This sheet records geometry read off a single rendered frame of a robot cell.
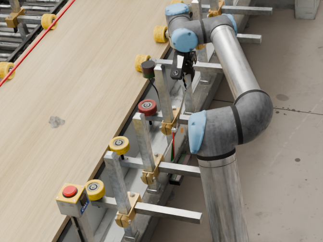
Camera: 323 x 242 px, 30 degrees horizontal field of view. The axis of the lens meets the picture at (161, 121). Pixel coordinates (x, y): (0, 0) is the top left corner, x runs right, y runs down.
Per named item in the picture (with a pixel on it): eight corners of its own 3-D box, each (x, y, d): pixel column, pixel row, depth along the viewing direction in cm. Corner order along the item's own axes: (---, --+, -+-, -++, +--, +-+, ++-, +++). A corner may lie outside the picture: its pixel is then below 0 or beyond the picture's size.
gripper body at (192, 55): (198, 63, 246) (194, 38, 238) (191, 75, 240) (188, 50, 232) (180, 61, 248) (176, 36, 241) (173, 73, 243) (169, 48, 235)
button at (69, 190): (79, 189, 181) (78, 186, 180) (73, 199, 178) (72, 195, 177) (67, 187, 182) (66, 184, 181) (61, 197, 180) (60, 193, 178)
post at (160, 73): (179, 151, 268) (164, 63, 238) (177, 157, 265) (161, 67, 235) (172, 151, 269) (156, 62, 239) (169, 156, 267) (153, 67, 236)
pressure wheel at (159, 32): (165, 23, 292) (162, 38, 290) (170, 30, 299) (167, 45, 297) (154, 22, 294) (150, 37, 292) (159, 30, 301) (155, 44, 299)
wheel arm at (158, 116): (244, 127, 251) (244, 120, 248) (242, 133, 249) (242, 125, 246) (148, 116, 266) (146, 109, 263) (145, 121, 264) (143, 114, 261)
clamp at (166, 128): (182, 115, 263) (180, 107, 260) (172, 136, 254) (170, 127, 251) (170, 114, 265) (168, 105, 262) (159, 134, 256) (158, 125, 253)
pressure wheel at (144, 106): (162, 119, 267) (158, 99, 260) (156, 131, 262) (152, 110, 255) (145, 117, 270) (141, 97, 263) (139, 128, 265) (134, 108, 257)
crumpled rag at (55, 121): (67, 124, 257) (65, 120, 256) (52, 130, 256) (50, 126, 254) (61, 113, 264) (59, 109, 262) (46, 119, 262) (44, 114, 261)
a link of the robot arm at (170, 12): (165, 15, 221) (162, 2, 229) (170, 43, 229) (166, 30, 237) (190, 10, 221) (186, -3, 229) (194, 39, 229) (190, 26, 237)
